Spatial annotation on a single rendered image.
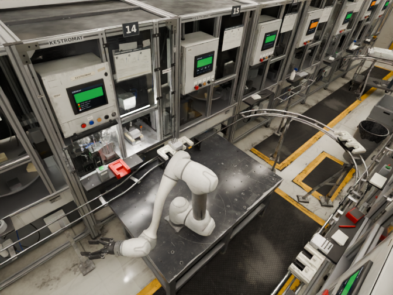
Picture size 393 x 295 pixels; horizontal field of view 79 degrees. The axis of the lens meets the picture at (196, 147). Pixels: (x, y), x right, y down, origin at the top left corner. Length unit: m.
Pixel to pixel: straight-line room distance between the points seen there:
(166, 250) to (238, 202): 0.79
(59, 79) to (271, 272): 2.51
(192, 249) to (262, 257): 1.05
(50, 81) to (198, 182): 1.08
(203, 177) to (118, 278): 1.66
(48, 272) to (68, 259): 0.19
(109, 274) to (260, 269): 1.51
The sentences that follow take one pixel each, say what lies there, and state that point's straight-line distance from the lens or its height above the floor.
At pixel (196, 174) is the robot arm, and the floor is 1.50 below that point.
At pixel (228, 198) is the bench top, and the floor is 0.68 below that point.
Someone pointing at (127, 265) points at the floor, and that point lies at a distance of 2.76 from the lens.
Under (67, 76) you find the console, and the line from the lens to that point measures 1.76.
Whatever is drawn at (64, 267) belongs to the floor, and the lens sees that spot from 2.93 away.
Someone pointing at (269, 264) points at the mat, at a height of 0.01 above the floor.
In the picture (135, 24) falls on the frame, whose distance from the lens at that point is 1.88.
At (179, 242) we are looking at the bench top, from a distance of 2.05.
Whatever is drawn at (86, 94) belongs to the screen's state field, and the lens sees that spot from 1.82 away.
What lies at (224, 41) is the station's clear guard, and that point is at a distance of 2.59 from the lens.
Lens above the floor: 2.52
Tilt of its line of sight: 42 degrees down
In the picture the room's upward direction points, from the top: 5 degrees clockwise
